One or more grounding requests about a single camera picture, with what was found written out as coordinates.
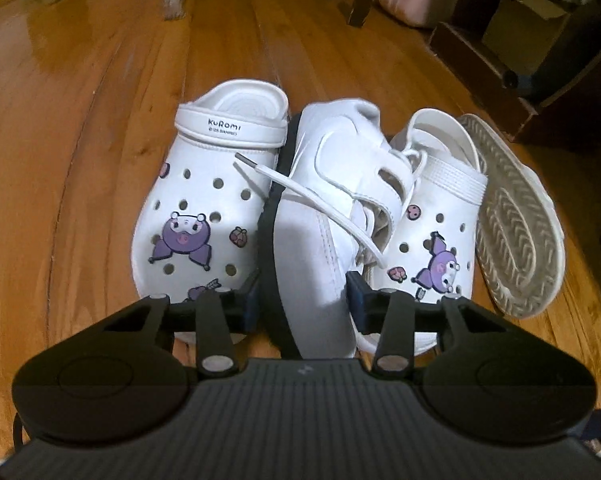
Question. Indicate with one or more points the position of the white clog purple charms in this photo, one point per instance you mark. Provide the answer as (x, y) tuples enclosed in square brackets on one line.
[(205, 200), (445, 195)]

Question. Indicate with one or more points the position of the open cardboard box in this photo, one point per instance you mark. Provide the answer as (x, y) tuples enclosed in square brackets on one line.
[(520, 35)]

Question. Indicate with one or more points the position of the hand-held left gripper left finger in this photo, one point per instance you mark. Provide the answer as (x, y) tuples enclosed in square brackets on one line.
[(250, 305)]

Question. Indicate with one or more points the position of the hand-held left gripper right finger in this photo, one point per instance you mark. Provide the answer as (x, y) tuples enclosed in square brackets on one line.
[(358, 302)]

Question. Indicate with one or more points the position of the black tube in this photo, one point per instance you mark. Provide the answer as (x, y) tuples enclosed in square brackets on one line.
[(511, 79)]

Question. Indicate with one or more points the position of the dark wooden shelf unit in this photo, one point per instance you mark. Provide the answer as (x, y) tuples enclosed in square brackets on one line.
[(480, 90)]

